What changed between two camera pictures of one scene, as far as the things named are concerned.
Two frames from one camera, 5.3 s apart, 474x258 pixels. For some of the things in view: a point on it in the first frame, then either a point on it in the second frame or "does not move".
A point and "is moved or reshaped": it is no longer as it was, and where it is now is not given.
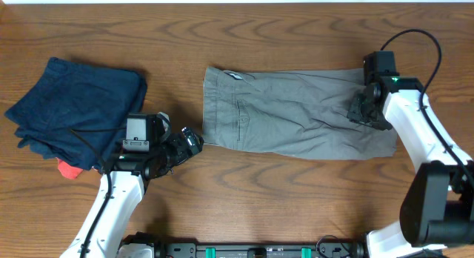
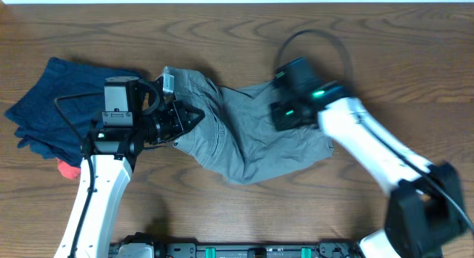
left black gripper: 182,153 to 176,113
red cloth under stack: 67,170 does not move
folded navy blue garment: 78,113 does not move
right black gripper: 355,115 to 275,109
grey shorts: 287,115 is moved or reshaped
